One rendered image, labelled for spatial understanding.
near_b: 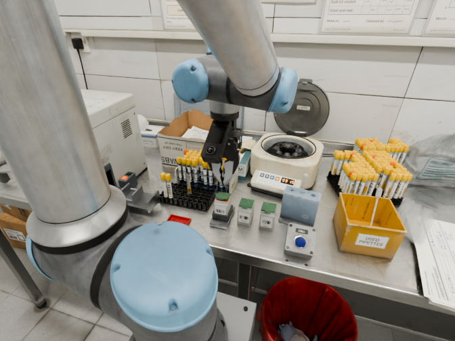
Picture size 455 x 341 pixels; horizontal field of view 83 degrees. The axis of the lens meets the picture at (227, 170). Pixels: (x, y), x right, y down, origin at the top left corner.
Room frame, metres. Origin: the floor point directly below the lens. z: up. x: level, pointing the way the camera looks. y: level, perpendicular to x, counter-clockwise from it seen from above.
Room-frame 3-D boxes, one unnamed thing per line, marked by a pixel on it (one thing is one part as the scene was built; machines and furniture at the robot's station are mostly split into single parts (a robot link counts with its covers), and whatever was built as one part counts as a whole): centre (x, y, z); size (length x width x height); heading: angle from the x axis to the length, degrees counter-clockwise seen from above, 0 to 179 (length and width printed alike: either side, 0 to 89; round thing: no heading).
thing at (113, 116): (0.80, 0.48, 1.03); 0.31 x 0.27 x 0.30; 73
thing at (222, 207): (0.59, 0.01, 0.92); 0.05 x 0.04 x 0.06; 164
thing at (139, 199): (0.65, 0.32, 0.92); 0.21 x 0.07 x 0.05; 73
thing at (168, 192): (0.69, 0.13, 0.93); 0.17 x 0.09 x 0.11; 73
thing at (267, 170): (0.83, -0.22, 0.94); 0.30 x 0.24 x 0.12; 154
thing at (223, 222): (0.59, 0.01, 0.89); 0.09 x 0.05 x 0.04; 164
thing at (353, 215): (0.51, -0.37, 0.93); 0.13 x 0.13 x 0.10; 78
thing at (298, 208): (0.59, -0.21, 0.92); 0.10 x 0.07 x 0.10; 65
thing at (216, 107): (0.61, 0.01, 1.23); 0.08 x 0.08 x 0.05
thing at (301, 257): (0.48, -0.19, 0.92); 0.13 x 0.07 x 0.08; 163
